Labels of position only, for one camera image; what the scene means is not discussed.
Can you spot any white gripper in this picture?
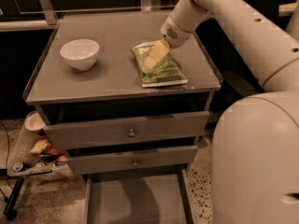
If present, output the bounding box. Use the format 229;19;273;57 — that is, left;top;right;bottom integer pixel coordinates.
143;16;192;71

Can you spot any green jalapeno chip bag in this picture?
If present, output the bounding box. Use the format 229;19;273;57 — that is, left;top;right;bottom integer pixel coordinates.
131;41;188;88

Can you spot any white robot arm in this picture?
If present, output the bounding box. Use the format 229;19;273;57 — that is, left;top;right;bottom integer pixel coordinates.
161;0;299;224

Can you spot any grey drawer cabinet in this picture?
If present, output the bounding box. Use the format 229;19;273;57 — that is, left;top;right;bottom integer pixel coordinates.
22;10;223;176

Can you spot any grey top drawer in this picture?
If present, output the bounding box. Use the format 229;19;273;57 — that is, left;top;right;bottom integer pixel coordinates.
44;111;209;149

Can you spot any grey middle drawer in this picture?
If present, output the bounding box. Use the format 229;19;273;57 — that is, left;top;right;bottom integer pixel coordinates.
67;146;198;175

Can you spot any grey open bottom drawer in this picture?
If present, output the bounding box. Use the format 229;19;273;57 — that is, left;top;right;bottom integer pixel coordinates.
82;165;195;224

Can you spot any red snack bag in bin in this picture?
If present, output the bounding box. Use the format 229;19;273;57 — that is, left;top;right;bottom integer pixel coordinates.
44;144;63;156

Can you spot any yellow snack bag in bin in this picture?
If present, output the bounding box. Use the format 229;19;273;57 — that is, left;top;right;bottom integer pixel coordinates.
30;139;49;155

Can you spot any white ceramic bowl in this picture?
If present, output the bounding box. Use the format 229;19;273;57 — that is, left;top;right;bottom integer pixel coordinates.
60;39;99;71

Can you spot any black office chair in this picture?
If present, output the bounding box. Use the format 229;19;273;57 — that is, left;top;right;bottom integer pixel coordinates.
196;0;279;113

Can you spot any metal railing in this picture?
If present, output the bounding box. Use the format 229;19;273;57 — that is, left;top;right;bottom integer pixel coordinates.
0;0;298;33

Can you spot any soda can in bin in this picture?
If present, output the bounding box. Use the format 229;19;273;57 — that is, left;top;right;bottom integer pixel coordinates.
13;161;26;172

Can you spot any black stand with wheel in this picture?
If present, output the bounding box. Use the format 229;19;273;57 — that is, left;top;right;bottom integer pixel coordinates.
3;177;24;221

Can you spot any black cable on floor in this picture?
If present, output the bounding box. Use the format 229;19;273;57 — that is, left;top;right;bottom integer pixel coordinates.
0;120;12;203

